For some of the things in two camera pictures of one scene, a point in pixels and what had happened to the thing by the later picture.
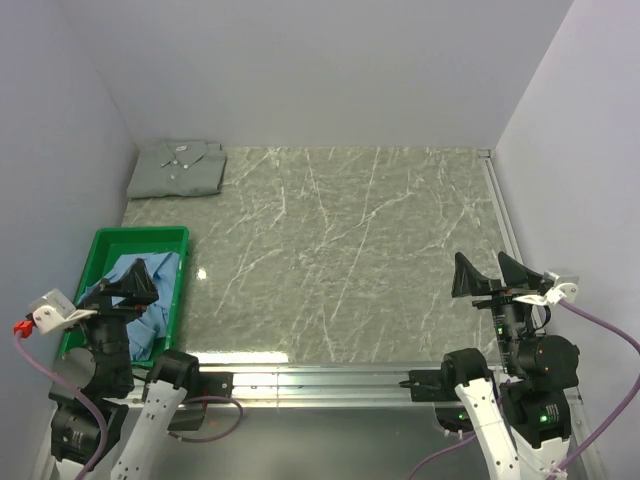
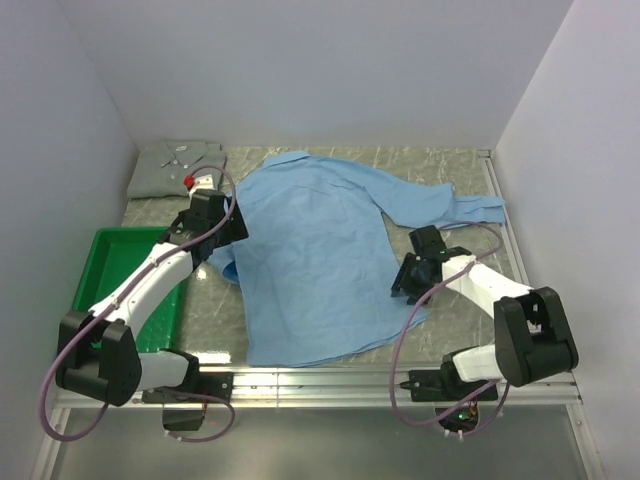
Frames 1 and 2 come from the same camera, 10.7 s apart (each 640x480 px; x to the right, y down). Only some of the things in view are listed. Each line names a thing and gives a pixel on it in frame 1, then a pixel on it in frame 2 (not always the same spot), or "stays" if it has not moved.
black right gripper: x=465 y=279 -> x=403 y=280
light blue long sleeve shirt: x=152 y=327 -> x=317 y=266
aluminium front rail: x=299 y=388 stays
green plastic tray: x=111 y=245 stays
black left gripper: x=136 y=288 -> x=234 y=231
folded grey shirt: x=177 y=168 stays
